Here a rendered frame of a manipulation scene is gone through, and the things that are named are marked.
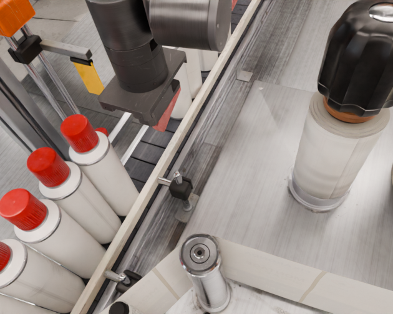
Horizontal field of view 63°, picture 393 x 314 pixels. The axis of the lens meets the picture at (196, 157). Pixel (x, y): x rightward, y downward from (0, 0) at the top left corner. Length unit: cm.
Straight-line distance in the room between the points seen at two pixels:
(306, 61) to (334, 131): 45
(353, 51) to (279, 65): 50
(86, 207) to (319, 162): 30
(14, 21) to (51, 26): 246
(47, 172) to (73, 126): 6
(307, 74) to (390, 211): 36
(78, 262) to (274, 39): 67
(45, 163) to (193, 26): 21
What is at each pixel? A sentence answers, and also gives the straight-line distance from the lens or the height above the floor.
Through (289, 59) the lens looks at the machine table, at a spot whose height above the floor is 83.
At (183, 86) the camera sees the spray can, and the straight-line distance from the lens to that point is 57.
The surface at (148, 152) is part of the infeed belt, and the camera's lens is 60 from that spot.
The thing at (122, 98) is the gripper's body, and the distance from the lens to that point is 36.
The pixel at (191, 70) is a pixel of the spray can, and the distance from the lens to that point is 61.
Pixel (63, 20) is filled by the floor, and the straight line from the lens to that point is 288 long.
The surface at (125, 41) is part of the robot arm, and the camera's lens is 32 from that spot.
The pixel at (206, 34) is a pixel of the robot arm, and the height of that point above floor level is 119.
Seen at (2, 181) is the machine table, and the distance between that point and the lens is 76.
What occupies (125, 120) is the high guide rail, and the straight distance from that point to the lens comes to 54.
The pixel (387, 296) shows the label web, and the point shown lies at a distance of 34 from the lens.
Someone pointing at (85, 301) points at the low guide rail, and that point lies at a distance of 49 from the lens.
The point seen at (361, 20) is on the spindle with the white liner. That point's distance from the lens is 32.
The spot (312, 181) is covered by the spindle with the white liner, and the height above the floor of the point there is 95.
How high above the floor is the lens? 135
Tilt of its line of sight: 56 degrees down
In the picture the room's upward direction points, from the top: 12 degrees counter-clockwise
